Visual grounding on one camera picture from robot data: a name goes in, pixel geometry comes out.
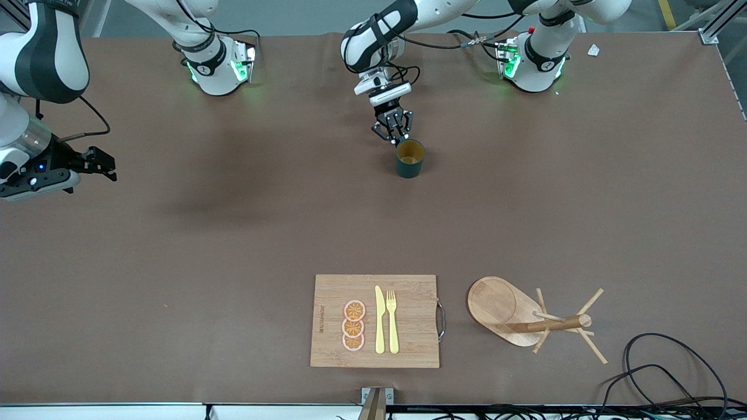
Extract dark green cup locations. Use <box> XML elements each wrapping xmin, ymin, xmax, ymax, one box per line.
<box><xmin>396</xmin><ymin>139</ymin><xmax>425</xmax><ymax>179</ymax></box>

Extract brown table cover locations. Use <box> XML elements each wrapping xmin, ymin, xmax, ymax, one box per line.
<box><xmin>0</xmin><ymin>29</ymin><xmax>747</xmax><ymax>406</ymax></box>

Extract yellow plastic knife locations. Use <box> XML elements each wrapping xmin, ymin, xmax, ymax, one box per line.
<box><xmin>375</xmin><ymin>285</ymin><xmax>386</xmax><ymax>355</ymax></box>

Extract aluminium frame profile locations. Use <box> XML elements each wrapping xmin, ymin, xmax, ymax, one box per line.
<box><xmin>697</xmin><ymin>0</ymin><xmax>747</xmax><ymax>45</ymax></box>
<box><xmin>0</xmin><ymin>0</ymin><xmax>109</xmax><ymax>37</ymax></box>

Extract yellow plastic fork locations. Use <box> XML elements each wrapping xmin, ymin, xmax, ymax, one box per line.
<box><xmin>386</xmin><ymin>290</ymin><xmax>400</xmax><ymax>355</ymax></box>

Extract wooden mug rack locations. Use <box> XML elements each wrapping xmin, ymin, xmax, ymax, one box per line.
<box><xmin>467</xmin><ymin>276</ymin><xmax>608</xmax><ymax>365</ymax></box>

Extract bamboo cutting board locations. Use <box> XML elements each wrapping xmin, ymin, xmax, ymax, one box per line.
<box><xmin>310</xmin><ymin>274</ymin><xmax>446</xmax><ymax>369</ymax></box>

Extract black base cable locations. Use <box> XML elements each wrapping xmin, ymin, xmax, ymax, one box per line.
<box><xmin>447</xmin><ymin>28</ymin><xmax>508</xmax><ymax>62</ymax></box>

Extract black floor cable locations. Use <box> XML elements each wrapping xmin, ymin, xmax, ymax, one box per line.
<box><xmin>598</xmin><ymin>365</ymin><xmax>710</xmax><ymax>420</ymax></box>
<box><xmin>624</xmin><ymin>332</ymin><xmax>730</xmax><ymax>420</ymax></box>

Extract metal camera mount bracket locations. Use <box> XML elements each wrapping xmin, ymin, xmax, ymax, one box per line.
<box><xmin>357</xmin><ymin>387</ymin><xmax>395</xmax><ymax>420</ymax></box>

